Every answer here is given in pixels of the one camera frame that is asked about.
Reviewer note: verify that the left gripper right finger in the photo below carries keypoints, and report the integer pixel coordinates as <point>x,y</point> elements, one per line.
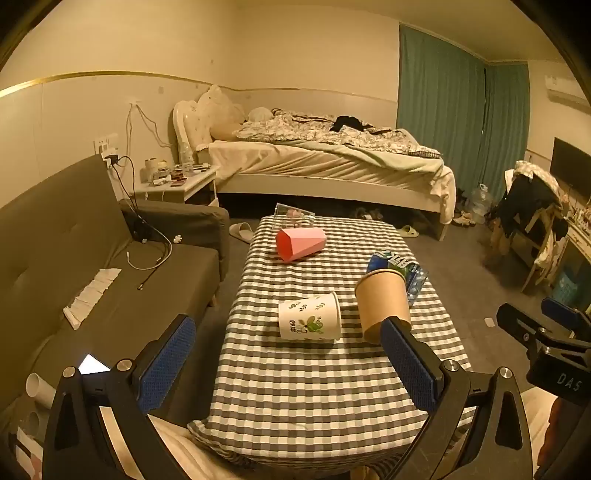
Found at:
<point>476,426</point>

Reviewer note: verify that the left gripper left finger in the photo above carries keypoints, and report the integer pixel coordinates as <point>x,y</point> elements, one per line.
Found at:
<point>77,444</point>

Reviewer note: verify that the brown paper cup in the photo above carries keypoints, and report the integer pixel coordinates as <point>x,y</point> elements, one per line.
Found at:
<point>381,294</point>

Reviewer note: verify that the white printed paper cup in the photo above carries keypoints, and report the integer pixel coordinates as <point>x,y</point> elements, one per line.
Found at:
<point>315,318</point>

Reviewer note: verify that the pink plastic cup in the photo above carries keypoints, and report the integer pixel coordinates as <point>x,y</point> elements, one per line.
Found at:
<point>296,243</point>

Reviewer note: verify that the lit phone screen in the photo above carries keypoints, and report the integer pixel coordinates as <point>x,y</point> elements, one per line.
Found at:
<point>90,365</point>

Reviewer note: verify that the white paper strip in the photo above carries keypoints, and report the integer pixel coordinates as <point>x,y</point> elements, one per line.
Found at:
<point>83,304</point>

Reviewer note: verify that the chair with clothes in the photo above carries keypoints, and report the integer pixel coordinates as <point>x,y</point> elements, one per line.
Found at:
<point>531,209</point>

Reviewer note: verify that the grey sofa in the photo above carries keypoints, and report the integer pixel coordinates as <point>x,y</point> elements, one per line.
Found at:
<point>57,235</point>

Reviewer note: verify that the blue snack package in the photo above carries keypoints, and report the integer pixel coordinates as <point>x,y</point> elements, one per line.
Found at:
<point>415,275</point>

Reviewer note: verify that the large water bottle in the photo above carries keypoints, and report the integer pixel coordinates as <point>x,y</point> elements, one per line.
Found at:
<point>479,203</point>

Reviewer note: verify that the black television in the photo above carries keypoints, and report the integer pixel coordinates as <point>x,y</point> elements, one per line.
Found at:
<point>572,166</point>

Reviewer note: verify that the checkered tablecloth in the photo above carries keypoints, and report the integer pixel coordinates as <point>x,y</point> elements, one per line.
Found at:
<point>318,406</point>

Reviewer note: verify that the green curtain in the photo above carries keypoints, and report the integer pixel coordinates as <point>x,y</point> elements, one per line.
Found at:
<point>476,114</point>

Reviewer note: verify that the white slipper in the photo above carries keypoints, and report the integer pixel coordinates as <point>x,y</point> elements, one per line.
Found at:
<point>241,231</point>

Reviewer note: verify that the air conditioner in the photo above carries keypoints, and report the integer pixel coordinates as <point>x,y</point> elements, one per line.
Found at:
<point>567,92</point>

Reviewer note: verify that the white nightstand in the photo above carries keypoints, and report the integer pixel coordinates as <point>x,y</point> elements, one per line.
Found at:
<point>199,189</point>

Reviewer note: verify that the clear plastic box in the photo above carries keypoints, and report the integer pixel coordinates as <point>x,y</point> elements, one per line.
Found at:
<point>286,216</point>

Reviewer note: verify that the bed with floral bedding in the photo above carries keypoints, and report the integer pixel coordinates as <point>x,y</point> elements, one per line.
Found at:
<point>281,152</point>

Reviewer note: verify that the wall power strip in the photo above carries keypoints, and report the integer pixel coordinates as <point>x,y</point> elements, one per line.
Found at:
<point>107,147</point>

